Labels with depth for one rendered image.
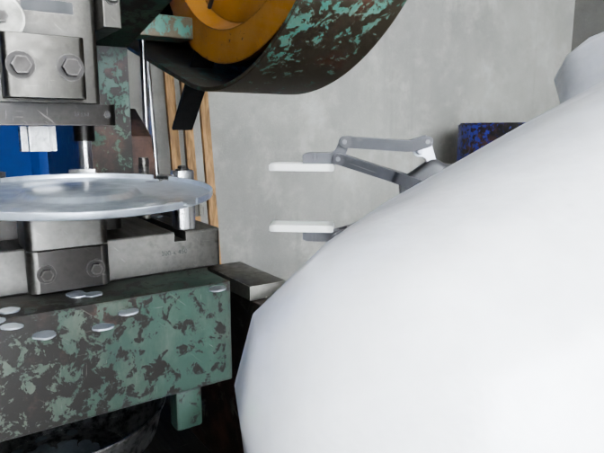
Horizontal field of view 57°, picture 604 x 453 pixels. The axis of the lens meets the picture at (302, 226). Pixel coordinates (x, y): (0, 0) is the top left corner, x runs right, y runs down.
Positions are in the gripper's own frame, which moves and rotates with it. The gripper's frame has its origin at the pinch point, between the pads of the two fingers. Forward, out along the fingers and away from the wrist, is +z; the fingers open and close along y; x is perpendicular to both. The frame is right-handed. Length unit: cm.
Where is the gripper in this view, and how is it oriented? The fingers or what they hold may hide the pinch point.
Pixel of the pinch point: (297, 197)
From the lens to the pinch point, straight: 61.4
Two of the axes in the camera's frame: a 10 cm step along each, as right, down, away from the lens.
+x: -0.8, 1.9, -9.8
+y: 0.0, -9.8, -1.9
